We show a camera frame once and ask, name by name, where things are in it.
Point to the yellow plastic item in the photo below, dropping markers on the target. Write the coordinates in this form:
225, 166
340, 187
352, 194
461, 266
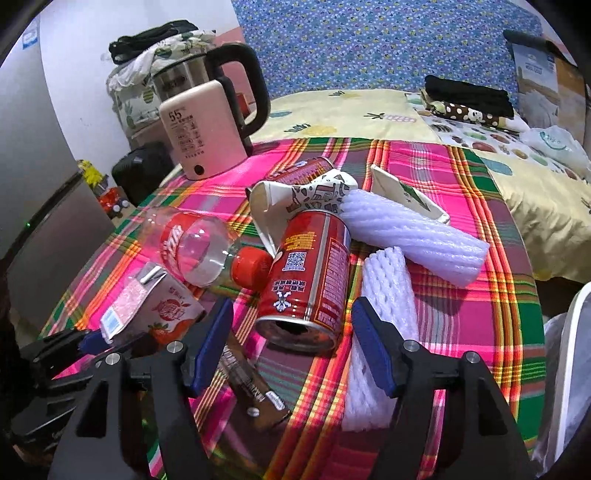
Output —
90, 173

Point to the cloth-covered appliance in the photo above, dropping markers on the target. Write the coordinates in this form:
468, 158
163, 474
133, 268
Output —
134, 101

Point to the black folded garment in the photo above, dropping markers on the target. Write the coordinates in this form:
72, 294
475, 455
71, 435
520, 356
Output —
466, 94

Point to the white plastic bag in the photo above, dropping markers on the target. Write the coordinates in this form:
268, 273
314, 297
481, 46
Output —
554, 143

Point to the grey refrigerator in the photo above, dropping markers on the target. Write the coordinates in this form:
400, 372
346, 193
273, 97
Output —
37, 184

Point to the yellow pineapple print sheet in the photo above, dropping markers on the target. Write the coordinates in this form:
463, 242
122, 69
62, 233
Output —
369, 115

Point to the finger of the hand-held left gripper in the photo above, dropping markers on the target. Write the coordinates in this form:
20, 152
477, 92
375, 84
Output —
94, 342
69, 383

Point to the brown snack wrapper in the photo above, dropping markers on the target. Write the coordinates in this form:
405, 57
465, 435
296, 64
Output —
251, 387

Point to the black cloth bundle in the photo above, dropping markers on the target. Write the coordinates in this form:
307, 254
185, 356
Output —
138, 44

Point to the black bag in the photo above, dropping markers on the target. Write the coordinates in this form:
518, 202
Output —
143, 173

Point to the pink plaid tablecloth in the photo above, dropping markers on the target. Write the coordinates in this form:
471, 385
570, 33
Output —
461, 323

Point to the brown polka dot cloth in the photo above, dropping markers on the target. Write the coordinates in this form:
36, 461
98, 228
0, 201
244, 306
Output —
461, 115

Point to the blue floral cloth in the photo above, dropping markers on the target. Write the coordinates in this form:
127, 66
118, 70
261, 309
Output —
369, 46

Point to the white and black electric kettle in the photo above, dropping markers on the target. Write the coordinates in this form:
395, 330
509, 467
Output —
207, 124

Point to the clear plastic bottle red label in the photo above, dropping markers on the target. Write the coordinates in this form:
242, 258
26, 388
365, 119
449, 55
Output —
198, 249

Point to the red spray can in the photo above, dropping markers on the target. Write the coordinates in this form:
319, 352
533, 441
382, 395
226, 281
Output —
304, 277
300, 173

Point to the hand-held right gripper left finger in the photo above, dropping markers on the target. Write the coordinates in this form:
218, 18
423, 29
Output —
213, 344

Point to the pink juice carton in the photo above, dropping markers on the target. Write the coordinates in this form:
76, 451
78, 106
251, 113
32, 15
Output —
152, 304

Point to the white round bin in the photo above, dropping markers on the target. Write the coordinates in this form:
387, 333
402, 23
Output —
572, 369

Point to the white flattened carton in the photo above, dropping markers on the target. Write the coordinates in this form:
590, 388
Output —
406, 194

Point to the cardboard box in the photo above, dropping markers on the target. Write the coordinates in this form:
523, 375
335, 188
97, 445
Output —
540, 74

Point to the white ribbed foam sleeve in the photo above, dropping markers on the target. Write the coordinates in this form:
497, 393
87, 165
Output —
415, 235

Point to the printed crushed paper cup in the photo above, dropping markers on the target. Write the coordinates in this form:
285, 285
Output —
295, 196

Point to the white mesh foam sleeve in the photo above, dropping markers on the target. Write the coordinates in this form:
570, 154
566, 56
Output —
385, 286

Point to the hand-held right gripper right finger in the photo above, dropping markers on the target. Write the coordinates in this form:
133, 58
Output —
374, 346

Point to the fruit print cloth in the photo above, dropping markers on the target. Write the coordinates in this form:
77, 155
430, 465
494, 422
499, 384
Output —
480, 138

